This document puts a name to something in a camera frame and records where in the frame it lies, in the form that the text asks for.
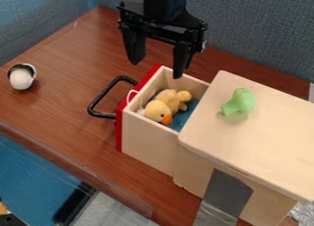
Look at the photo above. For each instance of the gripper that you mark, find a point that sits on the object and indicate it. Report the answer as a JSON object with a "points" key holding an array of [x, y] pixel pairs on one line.
{"points": [[163, 24]]}

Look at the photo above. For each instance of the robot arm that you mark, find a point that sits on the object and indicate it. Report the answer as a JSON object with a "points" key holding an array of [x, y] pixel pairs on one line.
{"points": [[164, 3]]}

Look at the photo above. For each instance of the yellow plush duck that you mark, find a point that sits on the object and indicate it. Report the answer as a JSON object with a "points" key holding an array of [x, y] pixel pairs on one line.
{"points": [[167, 104]]}

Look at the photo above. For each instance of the drawer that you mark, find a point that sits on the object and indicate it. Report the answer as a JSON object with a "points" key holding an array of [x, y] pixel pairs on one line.
{"points": [[151, 113]]}

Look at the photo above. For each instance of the blue cloth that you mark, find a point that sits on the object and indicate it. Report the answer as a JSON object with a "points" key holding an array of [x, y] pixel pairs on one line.
{"points": [[184, 115]]}

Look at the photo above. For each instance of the green toy broccoli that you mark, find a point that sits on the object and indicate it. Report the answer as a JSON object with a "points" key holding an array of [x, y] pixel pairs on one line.
{"points": [[239, 102]]}

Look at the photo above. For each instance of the cabinet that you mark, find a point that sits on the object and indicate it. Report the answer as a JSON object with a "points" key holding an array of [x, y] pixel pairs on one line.
{"points": [[249, 150]]}

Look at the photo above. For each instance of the white toy egg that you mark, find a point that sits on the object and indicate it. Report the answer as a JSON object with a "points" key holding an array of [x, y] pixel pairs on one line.
{"points": [[21, 77]]}

